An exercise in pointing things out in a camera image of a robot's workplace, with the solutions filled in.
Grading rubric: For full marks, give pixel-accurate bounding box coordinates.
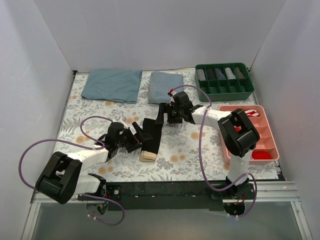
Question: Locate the grey blue folded cloth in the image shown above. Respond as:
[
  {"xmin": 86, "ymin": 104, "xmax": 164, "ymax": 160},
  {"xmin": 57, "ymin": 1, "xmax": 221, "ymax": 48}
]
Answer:
[{"xmin": 148, "ymin": 71, "xmax": 184, "ymax": 104}]

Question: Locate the grey white rolled sock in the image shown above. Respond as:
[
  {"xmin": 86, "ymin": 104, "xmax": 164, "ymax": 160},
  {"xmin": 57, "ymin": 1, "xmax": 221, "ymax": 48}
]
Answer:
[{"xmin": 225, "ymin": 67, "xmax": 236, "ymax": 80}]

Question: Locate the red white striped rolled garment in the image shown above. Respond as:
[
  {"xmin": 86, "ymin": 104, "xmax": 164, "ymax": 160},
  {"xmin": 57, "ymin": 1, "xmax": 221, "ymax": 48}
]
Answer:
[{"xmin": 244, "ymin": 109, "xmax": 260, "ymax": 117}]

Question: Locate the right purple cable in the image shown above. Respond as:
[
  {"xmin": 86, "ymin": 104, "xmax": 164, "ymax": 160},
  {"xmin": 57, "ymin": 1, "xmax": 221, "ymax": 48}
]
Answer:
[{"xmin": 171, "ymin": 84, "xmax": 257, "ymax": 218}]

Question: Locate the blue striped rolled sock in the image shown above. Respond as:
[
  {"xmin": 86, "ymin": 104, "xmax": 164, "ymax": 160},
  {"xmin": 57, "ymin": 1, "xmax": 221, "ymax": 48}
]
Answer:
[{"xmin": 215, "ymin": 68, "xmax": 226, "ymax": 80}]

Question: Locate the floral patterned table mat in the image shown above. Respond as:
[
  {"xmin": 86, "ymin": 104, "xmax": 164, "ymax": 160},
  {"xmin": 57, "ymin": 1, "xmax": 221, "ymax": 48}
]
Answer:
[{"xmin": 48, "ymin": 68, "xmax": 280, "ymax": 183}]

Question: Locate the white striped rolled sock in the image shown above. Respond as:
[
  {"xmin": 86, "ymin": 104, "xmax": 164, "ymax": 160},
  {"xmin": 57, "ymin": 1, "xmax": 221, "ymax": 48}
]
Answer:
[{"xmin": 196, "ymin": 69, "xmax": 206, "ymax": 81}]

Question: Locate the black rolled sock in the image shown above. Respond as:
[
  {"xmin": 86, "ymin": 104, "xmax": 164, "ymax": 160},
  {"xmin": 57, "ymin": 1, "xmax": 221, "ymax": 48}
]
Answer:
[{"xmin": 205, "ymin": 68, "xmax": 216, "ymax": 80}]

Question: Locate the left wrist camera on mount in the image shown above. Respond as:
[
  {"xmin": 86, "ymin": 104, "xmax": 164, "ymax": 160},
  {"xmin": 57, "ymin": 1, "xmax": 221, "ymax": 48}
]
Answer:
[{"xmin": 119, "ymin": 118, "xmax": 130, "ymax": 129}]

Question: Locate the purple cable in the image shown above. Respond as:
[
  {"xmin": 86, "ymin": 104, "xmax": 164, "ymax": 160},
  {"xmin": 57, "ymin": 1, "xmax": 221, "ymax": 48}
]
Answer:
[
  {"xmin": 171, "ymin": 84, "xmax": 257, "ymax": 218},
  {"xmin": 18, "ymin": 115, "xmax": 126, "ymax": 226}
]

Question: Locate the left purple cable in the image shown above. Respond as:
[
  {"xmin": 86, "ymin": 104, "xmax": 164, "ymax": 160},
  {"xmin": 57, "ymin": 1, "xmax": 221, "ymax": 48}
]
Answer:
[{"xmin": 18, "ymin": 115, "xmax": 126, "ymax": 226}]

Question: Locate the brown rolled sock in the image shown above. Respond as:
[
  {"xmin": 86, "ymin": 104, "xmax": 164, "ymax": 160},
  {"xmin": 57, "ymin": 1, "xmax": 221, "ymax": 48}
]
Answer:
[{"xmin": 235, "ymin": 67, "xmax": 246, "ymax": 79}]

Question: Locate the black underwear beige waistband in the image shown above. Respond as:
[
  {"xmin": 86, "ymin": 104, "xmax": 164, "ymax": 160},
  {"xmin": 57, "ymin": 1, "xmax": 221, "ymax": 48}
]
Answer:
[{"xmin": 139, "ymin": 118, "xmax": 163, "ymax": 162}]

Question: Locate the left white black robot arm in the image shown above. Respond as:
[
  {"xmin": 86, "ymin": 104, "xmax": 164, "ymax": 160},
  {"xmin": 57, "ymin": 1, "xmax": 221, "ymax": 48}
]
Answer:
[{"xmin": 35, "ymin": 122, "xmax": 152, "ymax": 204}]

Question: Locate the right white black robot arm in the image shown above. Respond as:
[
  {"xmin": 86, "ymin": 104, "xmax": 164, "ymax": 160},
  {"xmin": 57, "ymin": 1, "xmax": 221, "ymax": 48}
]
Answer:
[{"xmin": 155, "ymin": 90, "xmax": 260, "ymax": 199}]

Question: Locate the pink divided organizer box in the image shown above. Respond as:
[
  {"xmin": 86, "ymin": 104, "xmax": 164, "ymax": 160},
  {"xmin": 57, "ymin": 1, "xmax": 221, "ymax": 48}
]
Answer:
[{"xmin": 219, "ymin": 104, "xmax": 280, "ymax": 165}]

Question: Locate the teal folded cloth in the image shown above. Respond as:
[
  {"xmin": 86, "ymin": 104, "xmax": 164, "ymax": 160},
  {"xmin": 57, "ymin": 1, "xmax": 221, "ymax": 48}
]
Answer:
[{"xmin": 81, "ymin": 69, "xmax": 142, "ymax": 104}]

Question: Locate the green divided organizer box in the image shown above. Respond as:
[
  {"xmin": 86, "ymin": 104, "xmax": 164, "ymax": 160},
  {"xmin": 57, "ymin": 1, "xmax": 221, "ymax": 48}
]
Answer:
[{"xmin": 194, "ymin": 62, "xmax": 255, "ymax": 102}]

